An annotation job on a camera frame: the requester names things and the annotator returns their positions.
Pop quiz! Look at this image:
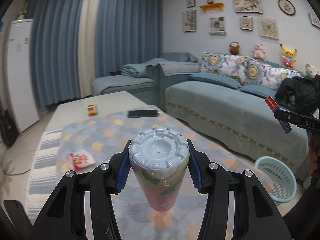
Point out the blue picture box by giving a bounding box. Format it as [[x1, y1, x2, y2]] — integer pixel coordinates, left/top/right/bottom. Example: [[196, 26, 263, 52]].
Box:
[[265, 96, 292, 134]]

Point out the red white paper cup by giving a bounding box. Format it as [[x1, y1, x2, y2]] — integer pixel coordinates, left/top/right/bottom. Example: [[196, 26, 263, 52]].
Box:
[[67, 150, 95, 170]]

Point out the pink green plastic bottle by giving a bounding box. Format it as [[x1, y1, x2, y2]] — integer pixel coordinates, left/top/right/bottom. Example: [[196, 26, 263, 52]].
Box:
[[129, 127, 189, 211]]

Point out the person's right hand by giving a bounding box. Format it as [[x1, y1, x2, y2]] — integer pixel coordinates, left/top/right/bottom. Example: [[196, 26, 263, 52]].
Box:
[[308, 137, 319, 177]]

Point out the black jacket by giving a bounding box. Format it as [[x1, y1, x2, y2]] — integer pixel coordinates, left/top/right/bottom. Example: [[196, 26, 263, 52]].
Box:
[[275, 75, 319, 116]]

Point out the light blue laundry basket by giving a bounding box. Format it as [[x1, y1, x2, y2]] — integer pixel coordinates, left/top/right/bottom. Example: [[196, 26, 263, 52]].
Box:
[[254, 156, 297, 206]]

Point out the striped knit rug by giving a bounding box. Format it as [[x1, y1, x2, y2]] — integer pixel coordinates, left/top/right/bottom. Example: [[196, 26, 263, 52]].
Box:
[[24, 129, 62, 224]]

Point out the white bear plush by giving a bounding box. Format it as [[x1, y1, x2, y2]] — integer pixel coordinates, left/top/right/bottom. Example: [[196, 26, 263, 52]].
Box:
[[305, 62, 319, 79]]

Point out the pikachu plush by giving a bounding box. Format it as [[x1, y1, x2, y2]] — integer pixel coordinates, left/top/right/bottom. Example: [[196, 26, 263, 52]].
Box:
[[280, 44, 297, 68]]

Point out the teal sofa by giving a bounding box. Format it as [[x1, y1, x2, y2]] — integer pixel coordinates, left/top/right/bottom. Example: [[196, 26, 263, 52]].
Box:
[[91, 52, 309, 181]]

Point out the floral cushion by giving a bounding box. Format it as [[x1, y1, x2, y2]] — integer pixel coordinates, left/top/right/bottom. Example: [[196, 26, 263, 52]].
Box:
[[200, 51, 303, 91]]

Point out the pink pig plush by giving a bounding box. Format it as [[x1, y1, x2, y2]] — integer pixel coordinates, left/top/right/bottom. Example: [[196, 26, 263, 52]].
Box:
[[252, 42, 266, 60]]

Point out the patterned tablecloth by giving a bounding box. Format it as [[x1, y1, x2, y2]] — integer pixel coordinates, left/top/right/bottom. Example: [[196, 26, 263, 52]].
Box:
[[56, 104, 273, 240]]

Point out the black guitar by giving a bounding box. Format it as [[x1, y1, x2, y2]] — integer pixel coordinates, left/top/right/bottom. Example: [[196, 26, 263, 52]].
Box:
[[0, 105, 18, 147]]

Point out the brown monkey plush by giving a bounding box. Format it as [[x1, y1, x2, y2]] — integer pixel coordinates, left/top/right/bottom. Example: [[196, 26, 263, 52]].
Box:
[[229, 42, 240, 55]]

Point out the rubik's cube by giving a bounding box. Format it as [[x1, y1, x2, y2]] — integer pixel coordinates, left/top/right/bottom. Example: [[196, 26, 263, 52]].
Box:
[[87, 104, 98, 116]]

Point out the black smartphone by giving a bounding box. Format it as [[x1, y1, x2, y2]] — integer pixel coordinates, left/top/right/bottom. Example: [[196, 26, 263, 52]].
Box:
[[127, 109, 159, 118]]

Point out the white refrigerator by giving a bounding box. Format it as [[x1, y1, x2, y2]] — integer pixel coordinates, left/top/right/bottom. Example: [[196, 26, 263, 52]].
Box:
[[6, 18, 40, 133]]

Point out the folded teal blanket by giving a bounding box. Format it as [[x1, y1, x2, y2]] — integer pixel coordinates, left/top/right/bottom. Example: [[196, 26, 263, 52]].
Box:
[[121, 63, 148, 78]]

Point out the cream curtain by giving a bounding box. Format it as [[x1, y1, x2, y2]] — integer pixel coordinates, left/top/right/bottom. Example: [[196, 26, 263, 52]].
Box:
[[78, 0, 100, 98]]

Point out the blue curtain right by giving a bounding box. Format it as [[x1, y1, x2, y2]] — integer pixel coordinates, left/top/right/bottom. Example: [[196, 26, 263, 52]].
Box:
[[95, 0, 163, 77]]

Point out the blue curtain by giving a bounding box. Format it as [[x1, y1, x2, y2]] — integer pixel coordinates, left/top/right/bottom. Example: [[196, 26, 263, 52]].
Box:
[[26, 0, 83, 107], [95, 0, 163, 77]]

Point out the blue curtain left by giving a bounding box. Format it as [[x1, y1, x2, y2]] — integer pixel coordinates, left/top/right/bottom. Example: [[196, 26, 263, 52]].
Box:
[[26, 0, 83, 107]]

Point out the butterfly picture frame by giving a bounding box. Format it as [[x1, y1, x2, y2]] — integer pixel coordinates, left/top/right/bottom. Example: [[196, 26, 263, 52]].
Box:
[[258, 17, 279, 40]]

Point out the newspaper picture frame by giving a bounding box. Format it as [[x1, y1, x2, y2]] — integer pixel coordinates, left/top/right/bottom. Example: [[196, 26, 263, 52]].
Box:
[[209, 17, 226, 34]]

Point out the orange wall shelf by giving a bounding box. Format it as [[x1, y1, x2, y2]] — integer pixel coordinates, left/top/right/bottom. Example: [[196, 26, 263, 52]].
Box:
[[199, 2, 225, 14]]

